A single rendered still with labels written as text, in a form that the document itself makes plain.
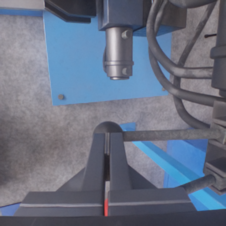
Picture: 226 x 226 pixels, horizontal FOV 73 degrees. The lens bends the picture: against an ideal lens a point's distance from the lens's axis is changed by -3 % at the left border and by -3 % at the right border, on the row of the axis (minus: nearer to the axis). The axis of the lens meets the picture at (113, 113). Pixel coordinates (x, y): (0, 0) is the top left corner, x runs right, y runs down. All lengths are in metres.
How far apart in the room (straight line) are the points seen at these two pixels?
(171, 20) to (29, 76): 0.83
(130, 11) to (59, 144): 0.93
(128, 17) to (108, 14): 0.07
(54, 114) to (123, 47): 0.69
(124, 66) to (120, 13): 0.17
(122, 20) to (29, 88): 0.72
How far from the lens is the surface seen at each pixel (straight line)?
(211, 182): 0.23
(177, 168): 0.84
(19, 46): 1.10
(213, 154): 0.28
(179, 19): 0.67
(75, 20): 0.66
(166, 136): 0.18
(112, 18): 0.59
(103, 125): 0.17
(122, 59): 0.60
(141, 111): 1.31
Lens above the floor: 1.08
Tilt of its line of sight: 64 degrees down
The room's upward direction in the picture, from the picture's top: 124 degrees clockwise
